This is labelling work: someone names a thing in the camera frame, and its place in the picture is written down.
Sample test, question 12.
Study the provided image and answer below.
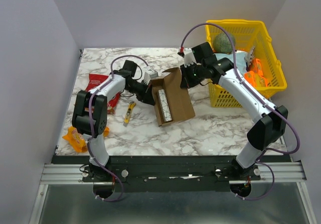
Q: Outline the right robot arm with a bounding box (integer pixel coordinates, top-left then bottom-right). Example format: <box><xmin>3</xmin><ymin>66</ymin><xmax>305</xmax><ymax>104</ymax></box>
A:
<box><xmin>178</xmin><ymin>42</ymin><xmax>288</xmax><ymax>180</ymax></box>

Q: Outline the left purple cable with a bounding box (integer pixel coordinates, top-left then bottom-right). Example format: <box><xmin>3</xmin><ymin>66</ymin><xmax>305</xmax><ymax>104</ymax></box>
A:
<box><xmin>86</xmin><ymin>55</ymin><xmax>151</xmax><ymax>201</ymax></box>

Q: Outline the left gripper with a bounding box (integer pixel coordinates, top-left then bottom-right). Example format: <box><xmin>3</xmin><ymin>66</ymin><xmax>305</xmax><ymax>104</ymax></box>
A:
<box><xmin>125</xmin><ymin>79</ymin><xmax>155</xmax><ymax>105</ymax></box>

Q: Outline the yellow utility knife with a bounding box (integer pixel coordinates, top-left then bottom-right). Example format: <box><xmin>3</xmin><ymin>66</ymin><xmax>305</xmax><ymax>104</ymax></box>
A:
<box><xmin>123</xmin><ymin>101</ymin><xmax>136</xmax><ymax>126</ymax></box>

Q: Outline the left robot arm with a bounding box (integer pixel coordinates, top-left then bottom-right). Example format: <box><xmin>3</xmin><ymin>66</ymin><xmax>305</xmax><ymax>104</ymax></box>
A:
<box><xmin>72</xmin><ymin>60</ymin><xmax>158</xmax><ymax>181</ymax></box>

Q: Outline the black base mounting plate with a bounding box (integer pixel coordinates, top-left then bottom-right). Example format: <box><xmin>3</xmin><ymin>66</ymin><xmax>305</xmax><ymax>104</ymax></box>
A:
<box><xmin>82</xmin><ymin>156</ymin><xmax>260</xmax><ymax>193</ymax></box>

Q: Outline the light blue snack bag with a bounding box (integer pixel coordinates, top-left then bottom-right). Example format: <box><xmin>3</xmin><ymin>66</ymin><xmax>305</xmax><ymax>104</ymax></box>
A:
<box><xmin>214</xmin><ymin>50</ymin><xmax>247</xmax><ymax>75</ymax></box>

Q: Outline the silver foil packet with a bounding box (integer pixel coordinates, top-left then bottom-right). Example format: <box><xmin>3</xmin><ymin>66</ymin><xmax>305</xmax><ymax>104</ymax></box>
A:
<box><xmin>244</xmin><ymin>46</ymin><xmax>256</xmax><ymax>66</ymax></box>

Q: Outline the brown cardboard express box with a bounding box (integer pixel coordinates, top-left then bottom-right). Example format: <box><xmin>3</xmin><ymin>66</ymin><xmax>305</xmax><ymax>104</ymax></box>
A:
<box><xmin>151</xmin><ymin>67</ymin><xmax>195</xmax><ymax>126</ymax></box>

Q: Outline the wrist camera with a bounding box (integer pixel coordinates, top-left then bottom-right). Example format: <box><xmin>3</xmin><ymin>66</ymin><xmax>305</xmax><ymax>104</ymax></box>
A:
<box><xmin>143</xmin><ymin>66</ymin><xmax>158</xmax><ymax>85</ymax></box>
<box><xmin>178</xmin><ymin>48</ymin><xmax>197</xmax><ymax>68</ymax></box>

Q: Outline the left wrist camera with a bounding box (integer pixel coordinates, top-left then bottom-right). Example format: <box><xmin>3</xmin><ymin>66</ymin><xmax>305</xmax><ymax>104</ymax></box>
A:
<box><xmin>143</xmin><ymin>66</ymin><xmax>158</xmax><ymax>85</ymax></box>

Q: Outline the white geometric patterned box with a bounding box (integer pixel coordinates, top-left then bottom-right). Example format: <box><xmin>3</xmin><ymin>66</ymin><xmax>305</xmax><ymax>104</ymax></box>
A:
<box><xmin>157</xmin><ymin>89</ymin><xmax>173</xmax><ymax>123</ymax></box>

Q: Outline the red snack bag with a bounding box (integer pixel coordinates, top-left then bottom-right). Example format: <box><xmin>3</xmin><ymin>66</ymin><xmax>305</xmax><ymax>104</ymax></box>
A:
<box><xmin>85</xmin><ymin>73</ymin><xmax>121</xmax><ymax>115</ymax></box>

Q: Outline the aluminium rail frame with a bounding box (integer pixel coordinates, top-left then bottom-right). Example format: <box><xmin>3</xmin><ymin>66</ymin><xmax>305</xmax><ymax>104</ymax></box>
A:
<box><xmin>40</xmin><ymin>162</ymin><xmax>306</xmax><ymax>185</ymax></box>

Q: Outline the orange candy box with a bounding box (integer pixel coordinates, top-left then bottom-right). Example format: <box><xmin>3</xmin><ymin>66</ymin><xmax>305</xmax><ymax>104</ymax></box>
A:
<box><xmin>244</xmin><ymin>71</ymin><xmax>268</xmax><ymax>87</ymax></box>
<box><xmin>248</xmin><ymin>58</ymin><xmax>264</xmax><ymax>76</ymax></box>

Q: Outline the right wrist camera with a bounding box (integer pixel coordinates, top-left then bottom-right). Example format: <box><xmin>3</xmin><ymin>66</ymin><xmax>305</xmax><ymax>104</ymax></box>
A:
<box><xmin>178</xmin><ymin>48</ymin><xmax>197</xmax><ymax>68</ymax></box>

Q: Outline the orange gummy candy bag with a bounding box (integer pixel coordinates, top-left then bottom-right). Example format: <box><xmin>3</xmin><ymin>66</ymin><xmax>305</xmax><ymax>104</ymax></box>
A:
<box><xmin>63</xmin><ymin>127</ymin><xmax>109</xmax><ymax>155</ymax></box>

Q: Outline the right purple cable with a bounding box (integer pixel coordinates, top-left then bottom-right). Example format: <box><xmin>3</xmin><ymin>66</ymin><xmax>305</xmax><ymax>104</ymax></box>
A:
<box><xmin>179</xmin><ymin>23</ymin><xmax>301</xmax><ymax>201</ymax></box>

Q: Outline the yellow plastic basket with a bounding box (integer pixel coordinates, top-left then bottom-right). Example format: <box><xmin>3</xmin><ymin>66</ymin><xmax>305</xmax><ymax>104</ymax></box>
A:
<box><xmin>205</xmin><ymin>19</ymin><xmax>287</xmax><ymax>107</ymax></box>

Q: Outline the green melon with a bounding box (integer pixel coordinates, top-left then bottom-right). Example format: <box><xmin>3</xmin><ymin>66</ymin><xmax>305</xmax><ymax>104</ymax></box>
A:
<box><xmin>212</xmin><ymin>32</ymin><xmax>233</xmax><ymax>54</ymax></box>

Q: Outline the purple cable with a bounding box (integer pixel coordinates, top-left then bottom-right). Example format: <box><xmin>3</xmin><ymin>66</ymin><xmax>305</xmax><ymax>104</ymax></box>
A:
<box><xmin>179</xmin><ymin>23</ymin><xmax>301</xmax><ymax>201</ymax></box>
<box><xmin>86</xmin><ymin>55</ymin><xmax>151</xmax><ymax>201</ymax></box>

